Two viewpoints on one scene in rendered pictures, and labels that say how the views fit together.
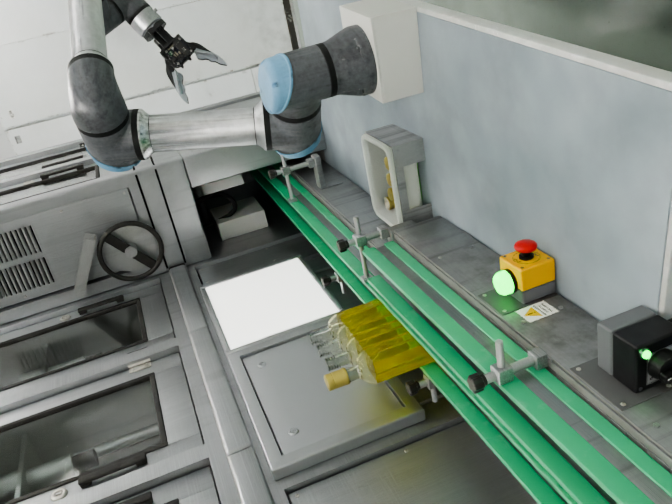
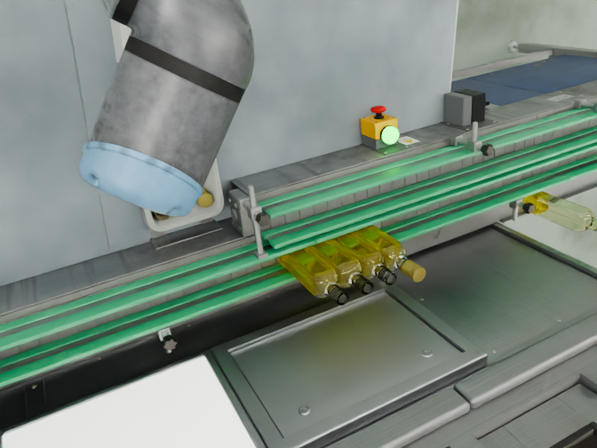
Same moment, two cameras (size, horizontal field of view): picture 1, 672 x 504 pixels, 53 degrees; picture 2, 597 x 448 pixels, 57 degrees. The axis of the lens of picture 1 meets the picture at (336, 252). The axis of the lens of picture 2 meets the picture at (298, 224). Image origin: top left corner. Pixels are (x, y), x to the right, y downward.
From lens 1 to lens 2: 1.80 m
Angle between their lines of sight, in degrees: 86
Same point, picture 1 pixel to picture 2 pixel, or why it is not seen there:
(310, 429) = (421, 341)
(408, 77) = not seen: hidden behind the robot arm
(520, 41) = not seen: outside the picture
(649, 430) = (511, 118)
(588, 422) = (503, 133)
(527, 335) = (434, 140)
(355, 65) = not seen: hidden behind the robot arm
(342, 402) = (378, 327)
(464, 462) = (428, 273)
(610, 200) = (421, 44)
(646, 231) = (443, 49)
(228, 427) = (428, 413)
